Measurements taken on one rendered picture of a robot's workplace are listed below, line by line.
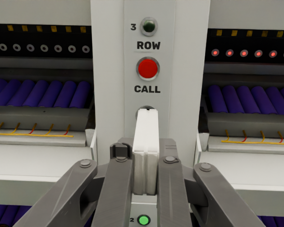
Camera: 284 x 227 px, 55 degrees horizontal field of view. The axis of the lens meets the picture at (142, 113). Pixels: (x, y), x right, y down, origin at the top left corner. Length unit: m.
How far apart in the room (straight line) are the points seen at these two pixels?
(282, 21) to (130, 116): 0.15
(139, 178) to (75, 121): 0.19
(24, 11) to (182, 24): 0.13
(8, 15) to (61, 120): 0.13
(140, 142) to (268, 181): 0.18
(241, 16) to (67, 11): 0.14
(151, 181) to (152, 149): 0.02
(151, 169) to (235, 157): 0.18
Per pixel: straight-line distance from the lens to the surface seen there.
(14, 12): 0.27
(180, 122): 0.25
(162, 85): 0.24
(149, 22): 0.23
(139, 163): 0.16
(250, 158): 0.33
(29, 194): 0.33
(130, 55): 0.23
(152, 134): 0.17
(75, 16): 0.25
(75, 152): 0.32
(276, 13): 0.26
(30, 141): 0.34
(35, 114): 0.35
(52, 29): 0.42
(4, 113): 0.36
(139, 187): 0.16
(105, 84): 0.24
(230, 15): 0.25
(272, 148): 0.34
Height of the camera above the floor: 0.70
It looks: 21 degrees down
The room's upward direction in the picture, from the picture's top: 1 degrees clockwise
